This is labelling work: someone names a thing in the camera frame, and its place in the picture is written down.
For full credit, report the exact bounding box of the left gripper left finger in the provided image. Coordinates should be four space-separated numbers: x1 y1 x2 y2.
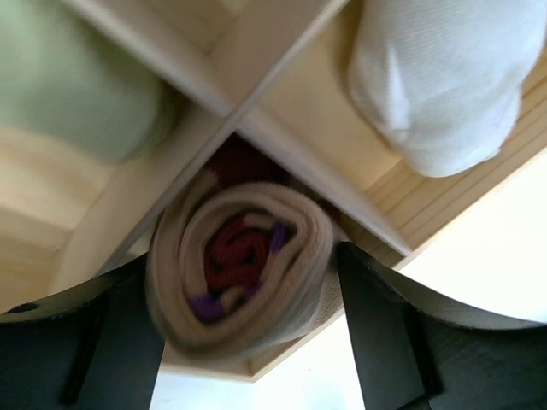
1 269 164 409

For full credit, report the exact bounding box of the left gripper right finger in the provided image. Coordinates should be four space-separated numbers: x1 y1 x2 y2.
336 242 546 409

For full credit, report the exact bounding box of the tan maroon striped sock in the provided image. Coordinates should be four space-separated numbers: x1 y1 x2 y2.
146 137 345 361

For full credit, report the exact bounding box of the pale green ankle sock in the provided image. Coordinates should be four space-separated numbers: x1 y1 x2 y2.
1 1 180 162

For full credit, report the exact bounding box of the white rolled sock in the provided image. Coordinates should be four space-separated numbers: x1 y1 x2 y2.
348 1 546 178

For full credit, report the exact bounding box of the wooden compartment tray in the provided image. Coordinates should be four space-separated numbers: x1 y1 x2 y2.
0 0 547 384

